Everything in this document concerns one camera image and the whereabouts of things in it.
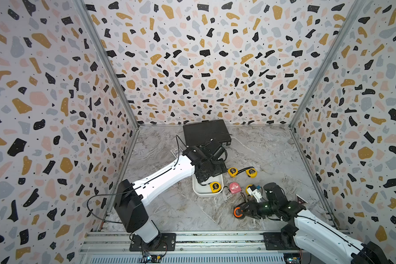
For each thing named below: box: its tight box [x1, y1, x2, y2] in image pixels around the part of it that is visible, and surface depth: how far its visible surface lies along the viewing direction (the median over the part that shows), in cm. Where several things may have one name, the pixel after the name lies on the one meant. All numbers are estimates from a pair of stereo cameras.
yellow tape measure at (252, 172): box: [245, 168, 258, 179], surface depth 97 cm
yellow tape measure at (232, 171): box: [227, 167, 239, 178], surface depth 97 cm
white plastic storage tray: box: [191, 173, 224, 197], surface depth 88 cm
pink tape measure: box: [228, 182, 242, 195], surface depth 92 cm
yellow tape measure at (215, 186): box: [209, 181, 222, 194], surface depth 91 cm
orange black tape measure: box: [233, 206, 245, 219], surface depth 78 cm
